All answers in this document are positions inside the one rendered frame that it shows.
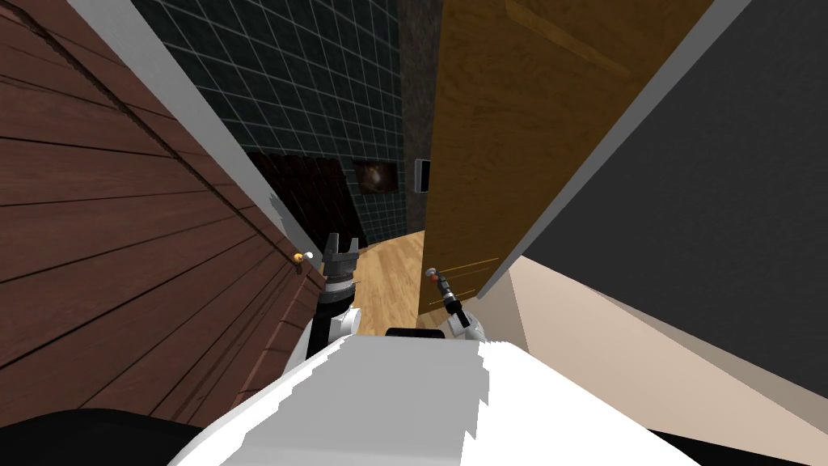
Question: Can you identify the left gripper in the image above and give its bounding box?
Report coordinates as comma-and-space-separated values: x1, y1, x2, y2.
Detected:
322, 232, 361, 282

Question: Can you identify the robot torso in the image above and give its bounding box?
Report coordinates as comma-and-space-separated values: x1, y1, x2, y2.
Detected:
167, 326, 703, 466

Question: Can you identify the yellow-brown wooden door leaf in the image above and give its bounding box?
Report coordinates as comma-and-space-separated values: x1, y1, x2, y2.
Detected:
416, 0, 714, 318

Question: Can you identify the dark brown plank door leaf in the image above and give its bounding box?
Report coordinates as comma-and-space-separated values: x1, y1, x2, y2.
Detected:
0, 0, 327, 430

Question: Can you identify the dark framed wall picture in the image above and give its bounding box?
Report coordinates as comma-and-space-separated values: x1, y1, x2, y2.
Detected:
352, 159, 400, 196

